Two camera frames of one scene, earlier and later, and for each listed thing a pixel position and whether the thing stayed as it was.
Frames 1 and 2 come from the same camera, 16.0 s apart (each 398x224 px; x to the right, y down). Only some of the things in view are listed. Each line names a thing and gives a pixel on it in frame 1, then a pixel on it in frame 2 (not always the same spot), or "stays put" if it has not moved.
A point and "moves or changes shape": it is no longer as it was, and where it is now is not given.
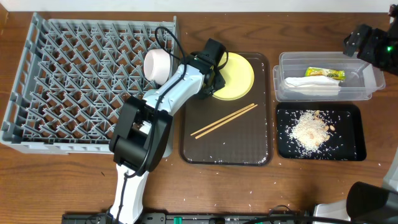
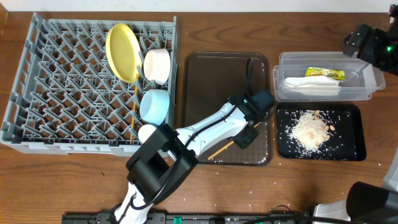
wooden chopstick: x=207 y=131 moves or changes shape
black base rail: x=189 y=218 stays put
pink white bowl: x=157 y=65 stays put
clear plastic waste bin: x=325 y=76 stays put
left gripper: x=216 y=81 to x=246 y=137
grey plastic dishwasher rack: x=71 y=78 stays put
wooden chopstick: x=222 y=119 moves or changes shape
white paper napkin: x=312 y=86 stays put
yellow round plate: x=238 y=76 to x=123 y=52
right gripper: x=358 y=35 stays put
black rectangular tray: x=320 y=131 stays put
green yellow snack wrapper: x=333 y=73 stays put
